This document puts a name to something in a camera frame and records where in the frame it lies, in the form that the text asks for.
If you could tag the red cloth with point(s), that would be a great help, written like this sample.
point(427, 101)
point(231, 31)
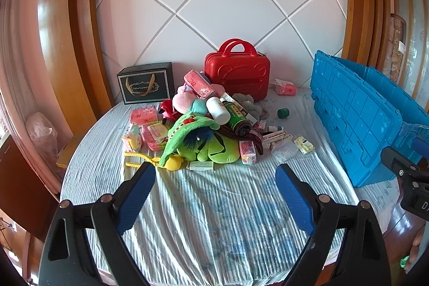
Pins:
point(166, 108)

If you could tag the pink printed box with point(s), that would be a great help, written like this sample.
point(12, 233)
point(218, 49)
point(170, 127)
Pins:
point(247, 152)

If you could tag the clear plastic bag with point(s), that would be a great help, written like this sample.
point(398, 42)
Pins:
point(285, 152)

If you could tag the flat pink tissue pack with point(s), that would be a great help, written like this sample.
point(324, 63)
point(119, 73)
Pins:
point(144, 115)

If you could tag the black gift box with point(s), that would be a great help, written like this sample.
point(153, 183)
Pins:
point(144, 85)

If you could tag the padded headboard with wooden frame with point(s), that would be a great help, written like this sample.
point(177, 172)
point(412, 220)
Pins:
point(234, 4)

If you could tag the maroon knitted hat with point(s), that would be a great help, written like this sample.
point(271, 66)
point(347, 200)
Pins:
point(248, 138)

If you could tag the colourful small tissue pack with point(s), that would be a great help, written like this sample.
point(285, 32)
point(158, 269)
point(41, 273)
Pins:
point(132, 140)

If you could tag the white plastic bottle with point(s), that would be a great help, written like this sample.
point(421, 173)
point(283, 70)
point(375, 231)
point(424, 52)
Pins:
point(218, 111)

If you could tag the blue plastic crate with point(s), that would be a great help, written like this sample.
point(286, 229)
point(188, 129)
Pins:
point(355, 118)

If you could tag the small flat medicine box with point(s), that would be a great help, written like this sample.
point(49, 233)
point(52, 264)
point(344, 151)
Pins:
point(201, 166)

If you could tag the dark wooden nightstand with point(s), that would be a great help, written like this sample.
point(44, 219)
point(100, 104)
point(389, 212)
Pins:
point(20, 188)

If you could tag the light green plush toy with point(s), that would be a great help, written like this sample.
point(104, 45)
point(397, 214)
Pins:
point(224, 152)

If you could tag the pink curtain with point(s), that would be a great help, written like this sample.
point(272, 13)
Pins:
point(20, 71)

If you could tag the green plush with blue fuzz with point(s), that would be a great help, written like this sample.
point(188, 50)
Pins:
point(182, 128)

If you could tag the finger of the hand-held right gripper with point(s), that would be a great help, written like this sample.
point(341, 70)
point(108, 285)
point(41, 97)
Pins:
point(393, 158)
point(421, 147)

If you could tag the pink pig plush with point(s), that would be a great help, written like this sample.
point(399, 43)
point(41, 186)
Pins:
point(182, 101)
point(219, 90)

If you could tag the red hard-shell case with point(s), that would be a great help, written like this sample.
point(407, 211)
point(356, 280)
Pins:
point(238, 71)

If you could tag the white ointment tube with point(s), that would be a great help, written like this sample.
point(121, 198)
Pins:
point(274, 129)

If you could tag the grey plush toy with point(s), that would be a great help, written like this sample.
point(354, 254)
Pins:
point(256, 108)

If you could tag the pink floral tissue pack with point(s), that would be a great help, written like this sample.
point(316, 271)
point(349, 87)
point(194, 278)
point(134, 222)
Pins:
point(199, 85)

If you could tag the pink tissue pack with flap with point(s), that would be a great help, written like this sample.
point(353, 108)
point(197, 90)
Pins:
point(285, 88)

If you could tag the purple white medicine box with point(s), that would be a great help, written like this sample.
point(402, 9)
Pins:
point(273, 137)

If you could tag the pink plastic bag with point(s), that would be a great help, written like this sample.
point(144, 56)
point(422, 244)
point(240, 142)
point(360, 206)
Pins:
point(42, 133)

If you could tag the pink wet wipes pack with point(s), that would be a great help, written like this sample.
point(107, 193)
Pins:
point(154, 136)

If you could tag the person's right hand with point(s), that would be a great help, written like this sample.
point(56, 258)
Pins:
point(421, 242)

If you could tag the white lace curtain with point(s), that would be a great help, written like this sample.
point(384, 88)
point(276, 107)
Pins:
point(420, 38)

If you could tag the teal plush toy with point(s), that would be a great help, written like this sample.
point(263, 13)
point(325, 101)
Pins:
point(199, 106)

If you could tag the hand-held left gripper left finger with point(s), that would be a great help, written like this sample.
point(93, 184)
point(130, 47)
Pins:
point(135, 199)

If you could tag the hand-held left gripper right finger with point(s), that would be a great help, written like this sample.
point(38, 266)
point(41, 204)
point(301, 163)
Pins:
point(295, 199)

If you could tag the yellow tissue pack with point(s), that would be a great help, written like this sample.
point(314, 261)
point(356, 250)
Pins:
point(305, 145)

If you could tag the dark green bottle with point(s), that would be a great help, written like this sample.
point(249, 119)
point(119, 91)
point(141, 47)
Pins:
point(238, 118)

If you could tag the green bottle cap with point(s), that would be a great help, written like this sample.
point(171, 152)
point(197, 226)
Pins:
point(283, 113)

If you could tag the yellow clamp toy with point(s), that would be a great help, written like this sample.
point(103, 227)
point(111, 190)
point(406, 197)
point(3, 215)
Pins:
point(172, 162)

